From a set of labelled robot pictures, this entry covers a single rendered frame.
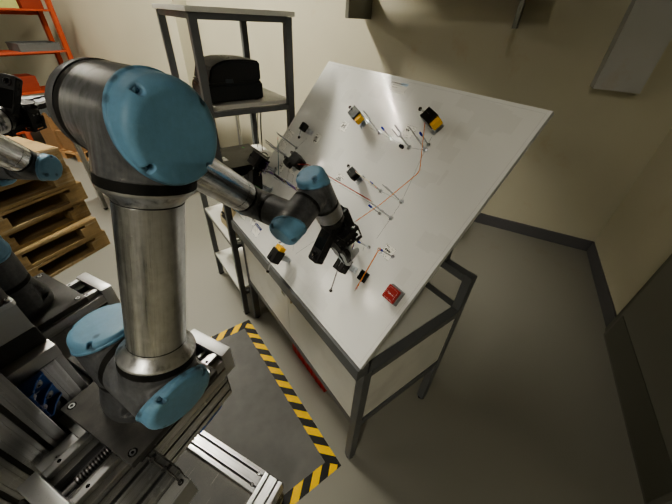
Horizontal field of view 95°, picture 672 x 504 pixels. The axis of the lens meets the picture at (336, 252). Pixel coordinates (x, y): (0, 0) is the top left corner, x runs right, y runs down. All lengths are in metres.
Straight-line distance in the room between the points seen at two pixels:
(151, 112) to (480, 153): 1.00
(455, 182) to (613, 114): 2.66
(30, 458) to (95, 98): 0.77
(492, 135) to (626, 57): 2.34
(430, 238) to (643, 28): 2.67
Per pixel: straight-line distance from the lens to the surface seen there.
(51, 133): 6.14
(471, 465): 2.10
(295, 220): 0.70
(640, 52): 3.49
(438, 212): 1.13
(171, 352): 0.57
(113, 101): 0.40
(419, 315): 1.46
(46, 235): 3.43
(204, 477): 1.78
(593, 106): 3.67
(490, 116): 1.25
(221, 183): 0.68
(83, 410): 0.90
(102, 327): 0.69
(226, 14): 1.76
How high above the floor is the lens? 1.85
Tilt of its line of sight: 37 degrees down
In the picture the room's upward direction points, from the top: 3 degrees clockwise
